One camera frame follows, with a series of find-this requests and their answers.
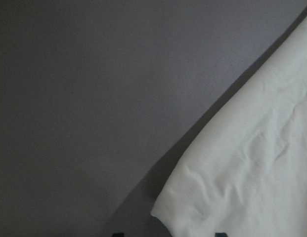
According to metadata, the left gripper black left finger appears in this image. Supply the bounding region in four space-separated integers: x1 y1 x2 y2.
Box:
112 233 124 237

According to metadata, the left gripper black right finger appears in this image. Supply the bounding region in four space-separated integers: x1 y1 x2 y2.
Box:
215 233 228 237

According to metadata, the beige long-sleeve printed shirt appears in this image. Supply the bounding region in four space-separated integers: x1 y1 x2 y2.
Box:
151 17 307 237

